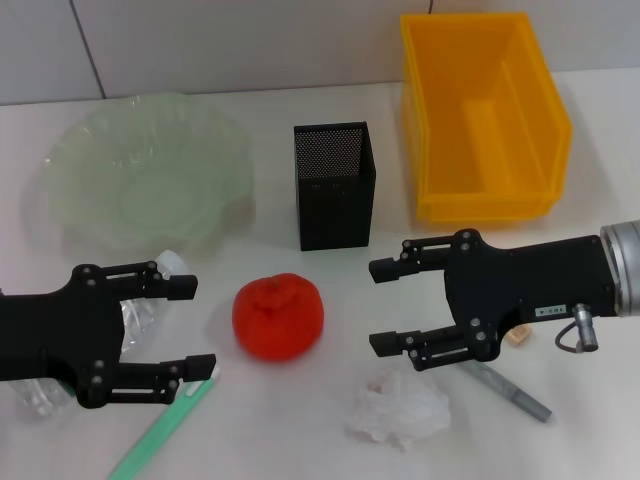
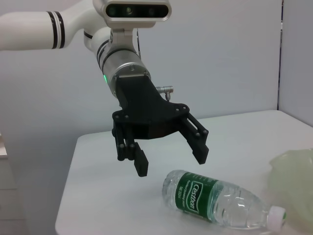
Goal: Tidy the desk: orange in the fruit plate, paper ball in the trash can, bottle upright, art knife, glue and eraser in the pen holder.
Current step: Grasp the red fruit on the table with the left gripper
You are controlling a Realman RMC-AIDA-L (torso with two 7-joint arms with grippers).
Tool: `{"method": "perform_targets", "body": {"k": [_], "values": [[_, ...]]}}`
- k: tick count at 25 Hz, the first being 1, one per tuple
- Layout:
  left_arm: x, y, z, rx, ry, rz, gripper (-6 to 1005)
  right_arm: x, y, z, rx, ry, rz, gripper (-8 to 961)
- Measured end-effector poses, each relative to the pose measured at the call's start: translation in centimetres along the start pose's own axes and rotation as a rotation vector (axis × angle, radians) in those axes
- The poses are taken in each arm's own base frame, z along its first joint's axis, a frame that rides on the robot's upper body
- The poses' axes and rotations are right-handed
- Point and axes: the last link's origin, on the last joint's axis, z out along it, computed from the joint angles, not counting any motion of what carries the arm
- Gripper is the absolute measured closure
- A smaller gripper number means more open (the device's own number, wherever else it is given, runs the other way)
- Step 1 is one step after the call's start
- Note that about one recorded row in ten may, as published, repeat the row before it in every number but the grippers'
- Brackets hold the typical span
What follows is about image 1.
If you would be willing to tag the grey pen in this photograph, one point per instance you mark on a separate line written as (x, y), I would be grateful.
(510, 392)

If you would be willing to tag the clear green-label water bottle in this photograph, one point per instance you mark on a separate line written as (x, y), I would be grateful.
(140, 320)

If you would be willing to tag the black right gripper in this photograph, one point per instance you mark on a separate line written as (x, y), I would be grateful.
(530, 280)

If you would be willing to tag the small beige eraser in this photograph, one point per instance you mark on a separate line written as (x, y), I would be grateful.
(518, 336)

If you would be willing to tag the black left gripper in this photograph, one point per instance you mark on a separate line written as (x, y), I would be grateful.
(45, 335)

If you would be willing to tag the pale green glass fruit plate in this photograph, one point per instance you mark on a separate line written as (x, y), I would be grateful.
(125, 165)

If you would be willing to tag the yellow plastic bin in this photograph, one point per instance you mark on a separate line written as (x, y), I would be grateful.
(470, 150)

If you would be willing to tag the green pen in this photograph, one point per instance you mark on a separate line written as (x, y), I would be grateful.
(160, 425)

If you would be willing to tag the white paper ball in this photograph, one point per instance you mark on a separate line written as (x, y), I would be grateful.
(400, 400)

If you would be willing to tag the black mesh pen holder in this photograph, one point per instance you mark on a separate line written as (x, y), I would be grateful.
(335, 210)

